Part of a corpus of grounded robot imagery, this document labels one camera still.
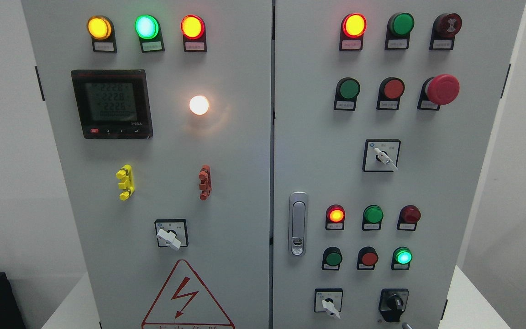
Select black rotary knob switch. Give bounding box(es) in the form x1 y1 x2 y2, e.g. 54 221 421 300
378 289 409 323

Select red terminal block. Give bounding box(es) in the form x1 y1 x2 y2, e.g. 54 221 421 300
198 164 212 201

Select white lit indicator lamp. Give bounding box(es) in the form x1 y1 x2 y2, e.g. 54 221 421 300
189 95 210 115

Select red lit lamp lower left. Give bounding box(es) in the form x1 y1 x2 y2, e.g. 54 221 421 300
325 204 345 230

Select red lit lamp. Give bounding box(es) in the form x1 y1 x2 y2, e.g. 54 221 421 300
339 13 367 51
325 204 345 230

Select green push button upper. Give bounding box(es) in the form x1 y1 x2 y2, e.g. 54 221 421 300
334 77 360 111

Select green push button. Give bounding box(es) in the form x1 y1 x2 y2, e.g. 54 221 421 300
321 246 343 271
391 246 413 271
334 77 360 111

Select left grey cabinet door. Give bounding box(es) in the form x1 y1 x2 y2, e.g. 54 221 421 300
21 0 272 329

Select grey cabinet door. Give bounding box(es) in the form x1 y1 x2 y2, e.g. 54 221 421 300
272 0 526 329
21 0 272 329

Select green push button lower left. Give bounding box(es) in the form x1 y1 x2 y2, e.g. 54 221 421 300
321 246 343 271

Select green lamp lower middle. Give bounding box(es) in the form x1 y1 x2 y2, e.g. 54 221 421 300
362 205 384 231

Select right grey cabinet door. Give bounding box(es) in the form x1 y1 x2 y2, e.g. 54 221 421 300
272 0 526 329

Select yellow terminal block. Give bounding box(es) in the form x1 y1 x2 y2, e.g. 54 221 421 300
116 164 135 201

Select red push button lower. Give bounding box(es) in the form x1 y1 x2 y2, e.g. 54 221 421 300
356 246 379 270

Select red push button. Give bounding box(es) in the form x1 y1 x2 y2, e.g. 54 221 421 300
376 77 405 110
356 246 379 270

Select red push button upper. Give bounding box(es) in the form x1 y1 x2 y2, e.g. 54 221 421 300
376 77 405 110

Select red lit lamp left door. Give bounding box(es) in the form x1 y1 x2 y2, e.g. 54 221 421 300
181 15 207 52

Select red lamp lower right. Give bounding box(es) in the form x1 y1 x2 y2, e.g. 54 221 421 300
397 205 421 231

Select red high voltage warning sticker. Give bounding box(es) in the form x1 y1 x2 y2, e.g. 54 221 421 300
141 260 235 329

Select black digital power meter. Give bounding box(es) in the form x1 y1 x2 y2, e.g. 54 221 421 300
71 69 153 139

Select red lit lamp top right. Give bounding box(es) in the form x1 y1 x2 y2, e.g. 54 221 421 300
339 13 367 51

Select green push button lower right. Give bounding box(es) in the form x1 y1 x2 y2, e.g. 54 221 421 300
391 246 413 271

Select green lit indicator lamp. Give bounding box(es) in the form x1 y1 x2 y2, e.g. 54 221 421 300
134 14 165 53

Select red emergency stop mushroom button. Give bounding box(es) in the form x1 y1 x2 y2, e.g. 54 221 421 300
417 74 461 111

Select green unlit lamp top right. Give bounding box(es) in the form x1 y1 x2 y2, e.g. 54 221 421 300
384 12 415 50

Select yellow indicator lamp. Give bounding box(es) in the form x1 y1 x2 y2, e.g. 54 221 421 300
87 15 117 53

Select dark red buzzer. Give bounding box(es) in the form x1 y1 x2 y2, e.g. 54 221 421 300
430 13 462 51

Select silver door lock handle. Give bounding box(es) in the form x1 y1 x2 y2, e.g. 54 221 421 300
288 191 308 257

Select white selector switch left door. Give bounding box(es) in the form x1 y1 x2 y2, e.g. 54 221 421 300
154 219 188 251

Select white selector switch upper right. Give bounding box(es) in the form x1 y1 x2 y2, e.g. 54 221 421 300
363 139 401 171

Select white selector switch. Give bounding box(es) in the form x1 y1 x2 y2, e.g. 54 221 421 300
314 288 344 320
363 139 401 171

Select white selector switch bottom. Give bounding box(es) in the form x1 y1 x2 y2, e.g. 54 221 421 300
314 288 344 320

